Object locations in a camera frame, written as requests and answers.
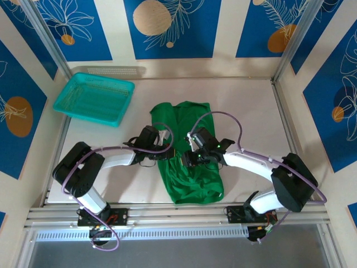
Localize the green t-shirt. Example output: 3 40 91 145
149 100 225 205

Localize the teal plastic basket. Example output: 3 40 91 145
53 72 136 128

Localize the perforated metal strip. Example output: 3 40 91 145
71 65 148 76

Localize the small electronics board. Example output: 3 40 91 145
88 225 115 247
247 224 276 244

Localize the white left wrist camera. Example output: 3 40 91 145
158 129 171 146

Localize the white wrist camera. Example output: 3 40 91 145
158 129 171 146
185 132 196 152

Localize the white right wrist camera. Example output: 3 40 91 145
185 132 196 152

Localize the aluminium rail frame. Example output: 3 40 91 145
23 201 332 230

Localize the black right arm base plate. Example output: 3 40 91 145
226 205 278 224

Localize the slotted grey cable duct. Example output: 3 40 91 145
35 226 249 242

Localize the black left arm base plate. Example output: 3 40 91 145
77 208 129 227

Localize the aluminium table side rail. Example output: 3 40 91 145
271 78 315 202

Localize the aluminium corner post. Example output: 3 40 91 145
20 0 71 75
272 0 324 84

